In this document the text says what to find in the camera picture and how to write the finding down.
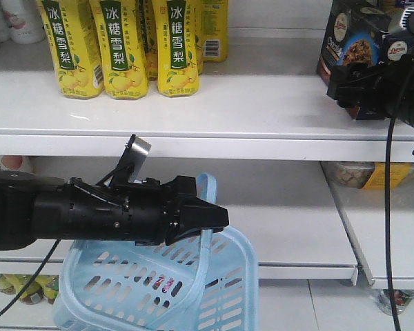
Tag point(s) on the white peach drink bottle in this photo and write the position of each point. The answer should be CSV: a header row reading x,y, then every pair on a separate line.
x,y
25,23

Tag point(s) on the yellow pear drink bottle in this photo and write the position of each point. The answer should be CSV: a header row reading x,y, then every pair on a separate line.
x,y
122,49
74,47
177,68
214,23

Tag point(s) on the white lower shelf board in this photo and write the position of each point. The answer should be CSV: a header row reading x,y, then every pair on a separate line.
x,y
285,208

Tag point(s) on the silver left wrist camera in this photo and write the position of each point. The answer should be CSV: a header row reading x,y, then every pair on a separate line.
x,y
131,161

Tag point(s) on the light blue plastic basket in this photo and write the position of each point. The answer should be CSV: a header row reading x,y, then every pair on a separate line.
x,y
209,282

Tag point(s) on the white shelf board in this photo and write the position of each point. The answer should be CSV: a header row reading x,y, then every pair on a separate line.
x,y
264,102
285,208

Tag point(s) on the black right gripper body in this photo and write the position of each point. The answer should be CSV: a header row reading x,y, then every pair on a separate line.
x,y
374,92

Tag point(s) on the chocolate cookie box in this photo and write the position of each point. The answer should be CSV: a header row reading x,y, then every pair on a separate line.
x,y
359,32

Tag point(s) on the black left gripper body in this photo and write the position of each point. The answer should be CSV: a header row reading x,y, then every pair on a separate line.
x,y
146,212

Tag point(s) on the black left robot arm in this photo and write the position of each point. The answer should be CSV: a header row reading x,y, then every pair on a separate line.
x,y
32,207

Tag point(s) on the white upper shelf board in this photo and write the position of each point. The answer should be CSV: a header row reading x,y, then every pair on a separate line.
x,y
264,102

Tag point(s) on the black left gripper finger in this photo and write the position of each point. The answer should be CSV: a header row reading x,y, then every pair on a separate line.
x,y
194,215
186,187

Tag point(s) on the glass jar bottom shelf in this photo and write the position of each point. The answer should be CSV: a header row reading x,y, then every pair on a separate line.
x,y
402,300

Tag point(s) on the yellow labelled food tub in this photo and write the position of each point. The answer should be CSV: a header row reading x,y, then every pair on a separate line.
x,y
367,175

